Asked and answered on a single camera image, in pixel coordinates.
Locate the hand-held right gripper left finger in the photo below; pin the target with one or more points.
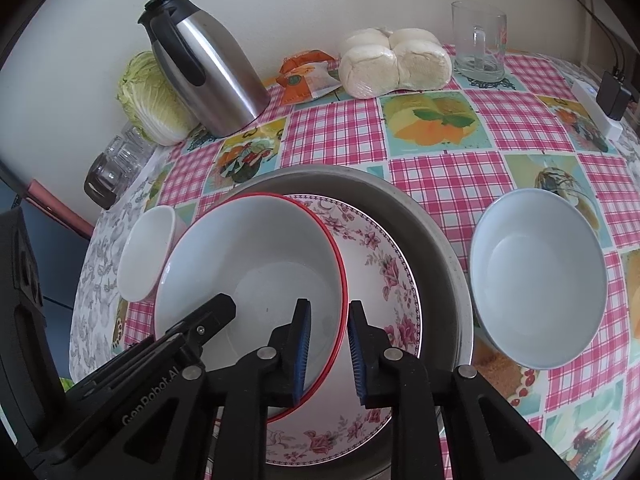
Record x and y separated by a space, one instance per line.
302 350

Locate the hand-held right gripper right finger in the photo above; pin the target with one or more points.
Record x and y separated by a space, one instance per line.
356 360

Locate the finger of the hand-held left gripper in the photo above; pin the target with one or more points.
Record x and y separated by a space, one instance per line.
205 325

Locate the strawberry print red-rimmed bowl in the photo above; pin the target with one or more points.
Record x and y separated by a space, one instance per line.
250 250

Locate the pink floral plate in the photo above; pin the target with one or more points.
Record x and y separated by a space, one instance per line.
380 270

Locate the small white bowl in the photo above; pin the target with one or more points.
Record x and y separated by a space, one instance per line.
145 250

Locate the stainless steel basin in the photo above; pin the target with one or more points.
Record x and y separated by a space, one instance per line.
430 260

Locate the light blue bowl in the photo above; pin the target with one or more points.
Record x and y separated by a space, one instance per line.
540 280

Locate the dark blue pink-edged furniture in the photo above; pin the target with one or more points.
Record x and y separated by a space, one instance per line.
60 260

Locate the glass jar lying down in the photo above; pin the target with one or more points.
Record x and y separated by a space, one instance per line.
105 185

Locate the clear glass tumbler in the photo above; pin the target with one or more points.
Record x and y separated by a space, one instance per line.
137 140
122 157

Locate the napa cabbage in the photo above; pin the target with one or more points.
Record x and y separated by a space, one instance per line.
150 100

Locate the stainless steel thermos jug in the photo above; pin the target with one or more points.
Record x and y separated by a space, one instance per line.
220 70

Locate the white and orange snack packet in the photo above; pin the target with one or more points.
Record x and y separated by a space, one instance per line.
310 87

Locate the white steamed bun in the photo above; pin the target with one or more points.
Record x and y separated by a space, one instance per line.
367 74
425 70
415 39
365 39

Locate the clear glass mug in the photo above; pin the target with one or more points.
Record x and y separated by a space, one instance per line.
477 50

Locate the white power strip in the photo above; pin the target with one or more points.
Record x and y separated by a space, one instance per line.
592 105

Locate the black charger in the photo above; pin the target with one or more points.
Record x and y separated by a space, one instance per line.
614 95

